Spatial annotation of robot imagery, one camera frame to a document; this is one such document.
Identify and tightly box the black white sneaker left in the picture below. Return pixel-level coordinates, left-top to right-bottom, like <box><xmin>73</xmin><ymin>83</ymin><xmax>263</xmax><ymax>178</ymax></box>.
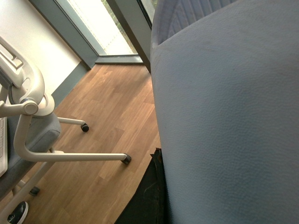
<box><xmin>7</xmin><ymin>201</ymin><xmax>29</xmax><ymax>224</ymax></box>

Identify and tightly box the grey white office chair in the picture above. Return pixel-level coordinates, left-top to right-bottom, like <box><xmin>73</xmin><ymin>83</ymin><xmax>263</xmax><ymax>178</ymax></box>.
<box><xmin>0</xmin><ymin>39</ymin><xmax>131</xmax><ymax>224</ymax></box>

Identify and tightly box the white keyboard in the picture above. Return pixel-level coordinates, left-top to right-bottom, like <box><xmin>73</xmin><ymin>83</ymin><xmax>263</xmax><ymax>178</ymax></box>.
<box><xmin>0</xmin><ymin>117</ymin><xmax>8</xmax><ymax>176</ymax></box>

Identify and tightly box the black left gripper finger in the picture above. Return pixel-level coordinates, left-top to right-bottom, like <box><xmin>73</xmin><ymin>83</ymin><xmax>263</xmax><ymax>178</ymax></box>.
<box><xmin>115</xmin><ymin>148</ymin><xmax>168</xmax><ymax>224</ymax></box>

